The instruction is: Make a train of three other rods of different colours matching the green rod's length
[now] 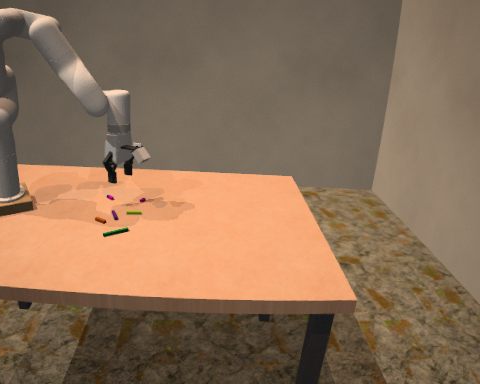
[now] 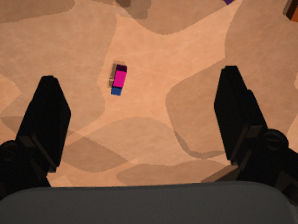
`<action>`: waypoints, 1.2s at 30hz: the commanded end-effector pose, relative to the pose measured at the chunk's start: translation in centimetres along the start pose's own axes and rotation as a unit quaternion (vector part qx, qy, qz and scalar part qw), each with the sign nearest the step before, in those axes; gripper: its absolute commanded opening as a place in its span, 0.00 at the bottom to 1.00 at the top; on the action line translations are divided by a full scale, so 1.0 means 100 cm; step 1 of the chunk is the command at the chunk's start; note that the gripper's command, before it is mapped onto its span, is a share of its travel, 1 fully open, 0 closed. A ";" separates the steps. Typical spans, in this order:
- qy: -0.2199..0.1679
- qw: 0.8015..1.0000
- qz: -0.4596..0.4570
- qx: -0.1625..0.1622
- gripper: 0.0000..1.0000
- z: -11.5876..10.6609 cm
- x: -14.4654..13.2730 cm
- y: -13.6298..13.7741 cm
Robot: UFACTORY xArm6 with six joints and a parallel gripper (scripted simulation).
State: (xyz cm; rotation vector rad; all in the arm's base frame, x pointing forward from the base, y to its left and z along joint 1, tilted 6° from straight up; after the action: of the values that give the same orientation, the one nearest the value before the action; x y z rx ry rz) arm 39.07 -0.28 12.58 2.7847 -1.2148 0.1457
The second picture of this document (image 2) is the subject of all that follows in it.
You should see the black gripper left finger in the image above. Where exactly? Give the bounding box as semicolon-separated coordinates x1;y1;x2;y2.
0;75;71;201

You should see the purple rod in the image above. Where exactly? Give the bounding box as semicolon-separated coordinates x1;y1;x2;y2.
223;0;234;5

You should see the small blue block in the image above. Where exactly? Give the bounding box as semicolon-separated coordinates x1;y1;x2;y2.
111;84;122;96

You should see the magenta rod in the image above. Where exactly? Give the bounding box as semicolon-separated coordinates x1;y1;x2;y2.
113;64;127;87

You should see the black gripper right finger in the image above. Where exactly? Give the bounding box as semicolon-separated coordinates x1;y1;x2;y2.
214;65;298;207

